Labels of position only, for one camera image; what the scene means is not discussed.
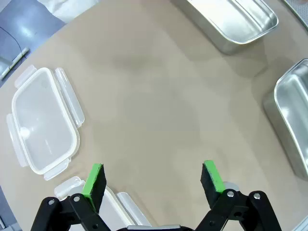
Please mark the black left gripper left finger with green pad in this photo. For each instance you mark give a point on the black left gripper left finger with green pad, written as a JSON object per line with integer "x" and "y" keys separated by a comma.
{"x": 95, "y": 192}

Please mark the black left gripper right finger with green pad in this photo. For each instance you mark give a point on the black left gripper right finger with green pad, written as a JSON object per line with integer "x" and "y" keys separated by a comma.
{"x": 213, "y": 185}

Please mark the clear airtight container lid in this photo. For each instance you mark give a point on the clear airtight container lid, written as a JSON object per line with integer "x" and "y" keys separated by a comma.
{"x": 43, "y": 120}

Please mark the deep steel tray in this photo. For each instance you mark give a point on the deep steel tray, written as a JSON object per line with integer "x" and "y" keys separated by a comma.
{"x": 231, "y": 21}
{"x": 291, "y": 113}

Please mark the white and green floor bar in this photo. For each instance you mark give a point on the white and green floor bar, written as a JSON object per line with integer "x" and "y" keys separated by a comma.
{"x": 15, "y": 63}

